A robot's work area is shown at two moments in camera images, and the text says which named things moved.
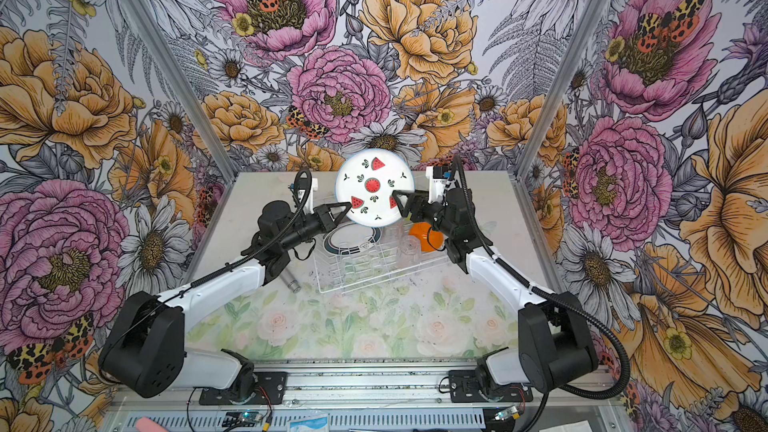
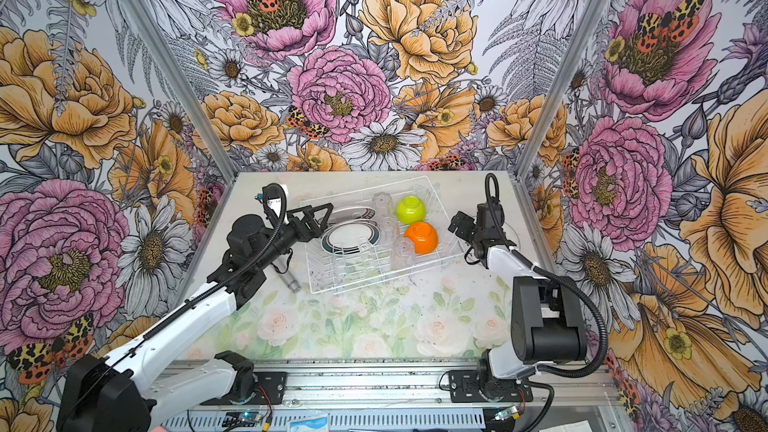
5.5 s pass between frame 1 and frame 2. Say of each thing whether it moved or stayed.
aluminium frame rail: stayed
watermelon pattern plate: moved
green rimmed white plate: stayed
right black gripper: moved
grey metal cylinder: stayed
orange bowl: stayed
